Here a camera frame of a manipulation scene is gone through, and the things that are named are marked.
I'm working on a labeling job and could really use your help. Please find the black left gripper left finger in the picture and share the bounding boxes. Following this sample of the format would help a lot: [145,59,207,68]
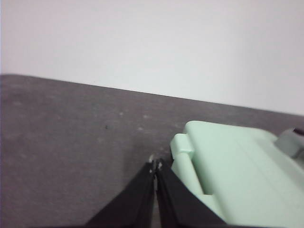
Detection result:
[84,155,157,228]

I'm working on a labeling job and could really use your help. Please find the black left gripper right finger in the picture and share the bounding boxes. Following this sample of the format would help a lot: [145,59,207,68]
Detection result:
[155,158,229,228]

